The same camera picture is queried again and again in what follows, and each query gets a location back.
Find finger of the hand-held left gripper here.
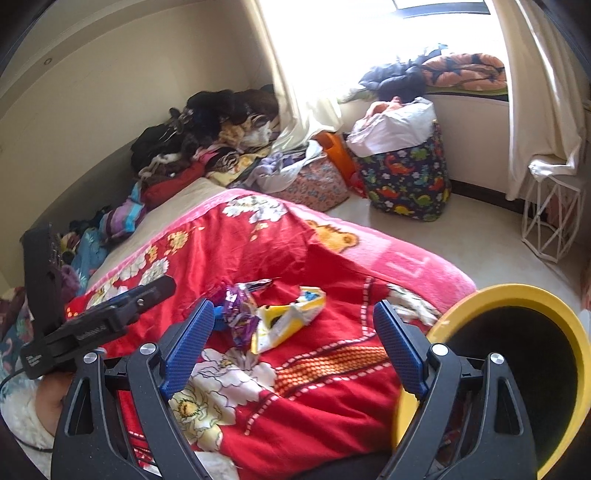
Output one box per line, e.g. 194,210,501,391
98,276,177,320

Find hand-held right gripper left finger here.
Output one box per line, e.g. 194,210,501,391
51,298,216,480

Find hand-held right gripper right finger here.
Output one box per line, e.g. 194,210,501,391
372,299,539,480

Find purple snack wrapper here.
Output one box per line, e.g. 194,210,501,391
215,279,273,354

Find yellow snack wrapper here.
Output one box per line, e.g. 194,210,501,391
252,286,328,354

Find yellow rimmed waste bin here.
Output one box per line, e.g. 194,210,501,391
392,282,586,480

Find person's left forearm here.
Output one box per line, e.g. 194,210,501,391
0,371,70,453

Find purple fuzzy cloth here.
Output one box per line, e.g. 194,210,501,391
60,265,83,301

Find dark patterned cloth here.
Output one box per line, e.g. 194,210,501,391
0,286,35,370

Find blue printed cloth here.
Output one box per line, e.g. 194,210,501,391
74,228,109,278

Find bed with beige sheet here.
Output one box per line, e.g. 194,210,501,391
85,178,232,289

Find purple striped cloth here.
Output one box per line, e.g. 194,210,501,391
99,185,148,241

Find red flower printed blanket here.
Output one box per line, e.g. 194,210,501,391
67,188,477,480

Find dark red garment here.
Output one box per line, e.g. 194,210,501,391
143,165,205,204

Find yellow patterned blanket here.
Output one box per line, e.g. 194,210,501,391
208,152,273,185

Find dinosaur print laundry basket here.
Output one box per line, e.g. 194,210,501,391
355,120,453,222

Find pale lavender cloth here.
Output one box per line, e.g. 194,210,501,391
252,141,324,195

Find floral fabric bag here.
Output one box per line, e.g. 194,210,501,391
281,157,349,213

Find cream patterned garment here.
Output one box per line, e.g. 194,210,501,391
217,120,273,148

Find pile of dark clothes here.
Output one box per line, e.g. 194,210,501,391
130,84,280,178

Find orange bag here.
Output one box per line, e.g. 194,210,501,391
318,131,358,185

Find white plastic bag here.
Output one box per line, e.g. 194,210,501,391
346,97,437,158

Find cream curtain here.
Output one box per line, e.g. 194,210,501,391
252,0,342,153
492,0,591,201

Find dark padded jacket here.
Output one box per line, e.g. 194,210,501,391
358,58,428,100

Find orange patterned quilt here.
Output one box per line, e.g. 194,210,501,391
422,53,509,90

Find dark framed window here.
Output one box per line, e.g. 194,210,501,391
259,0,509,97

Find black cable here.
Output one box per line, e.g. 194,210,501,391
0,364,28,388

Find white wire stool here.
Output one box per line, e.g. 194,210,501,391
522,159,587,264

